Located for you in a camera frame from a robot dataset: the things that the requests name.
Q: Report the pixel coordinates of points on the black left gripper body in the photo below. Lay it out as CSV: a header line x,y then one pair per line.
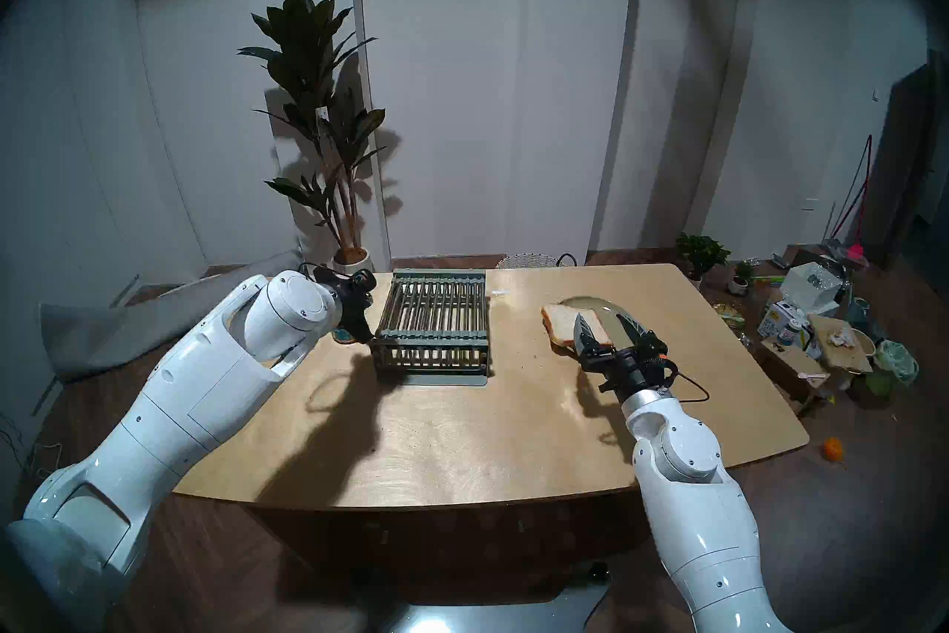
x,y
345,294

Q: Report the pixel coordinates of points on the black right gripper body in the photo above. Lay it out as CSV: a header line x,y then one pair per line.
x,y
621,372

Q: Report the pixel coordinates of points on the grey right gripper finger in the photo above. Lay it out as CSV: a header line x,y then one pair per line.
x,y
587,335
636,329

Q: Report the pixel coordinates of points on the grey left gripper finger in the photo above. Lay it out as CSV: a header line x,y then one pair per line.
x,y
356,329
365,327

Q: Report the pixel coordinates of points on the pale green ceramic plate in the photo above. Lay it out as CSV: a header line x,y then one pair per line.
x,y
608,309

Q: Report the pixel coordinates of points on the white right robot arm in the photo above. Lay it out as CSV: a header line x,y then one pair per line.
x,y
697,513

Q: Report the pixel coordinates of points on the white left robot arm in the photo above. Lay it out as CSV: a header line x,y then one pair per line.
x,y
185,401

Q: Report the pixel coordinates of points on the white bread slice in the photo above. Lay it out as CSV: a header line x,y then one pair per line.
x,y
560,324

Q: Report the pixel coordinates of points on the grey metal dish rack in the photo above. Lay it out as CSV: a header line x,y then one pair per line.
x,y
434,312

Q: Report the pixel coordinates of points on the white wicker basket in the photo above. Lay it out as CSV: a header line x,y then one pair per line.
x,y
526,261

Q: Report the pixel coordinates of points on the small bushy potted plant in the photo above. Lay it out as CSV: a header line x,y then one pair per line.
x,y
700,253

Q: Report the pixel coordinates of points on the tiny potted plant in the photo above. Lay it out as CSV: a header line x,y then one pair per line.
x,y
739,283

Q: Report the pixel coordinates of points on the white printed carton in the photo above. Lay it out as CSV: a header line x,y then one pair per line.
x,y
775,320

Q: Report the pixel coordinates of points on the brown cardboard box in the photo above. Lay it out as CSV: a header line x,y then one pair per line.
x,y
786,361

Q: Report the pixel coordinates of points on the white cardboard box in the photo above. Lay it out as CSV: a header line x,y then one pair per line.
x,y
808,287

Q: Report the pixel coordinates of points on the wooden cutting board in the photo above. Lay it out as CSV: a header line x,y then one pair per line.
x,y
830,342

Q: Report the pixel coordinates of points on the teal cup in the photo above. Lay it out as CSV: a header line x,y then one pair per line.
x,y
858,309

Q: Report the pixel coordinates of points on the orange fruit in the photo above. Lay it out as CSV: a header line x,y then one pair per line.
x,y
832,448

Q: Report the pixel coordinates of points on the tall potted leafy plant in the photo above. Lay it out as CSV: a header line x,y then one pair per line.
x,y
311,60

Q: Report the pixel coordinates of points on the rolled grey mat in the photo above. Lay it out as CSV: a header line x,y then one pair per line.
x,y
96,335

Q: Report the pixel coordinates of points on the green plastic bag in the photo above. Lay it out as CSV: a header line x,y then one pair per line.
x,y
893,361

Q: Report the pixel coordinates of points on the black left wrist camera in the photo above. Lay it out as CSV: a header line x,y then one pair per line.
x,y
362,279

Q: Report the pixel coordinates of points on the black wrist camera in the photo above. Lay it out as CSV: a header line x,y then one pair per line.
x,y
362,279
658,357

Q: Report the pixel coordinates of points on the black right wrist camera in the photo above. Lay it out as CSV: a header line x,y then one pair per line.
x,y
658,357

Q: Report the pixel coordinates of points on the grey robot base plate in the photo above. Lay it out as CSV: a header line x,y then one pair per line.
x,y
519,609

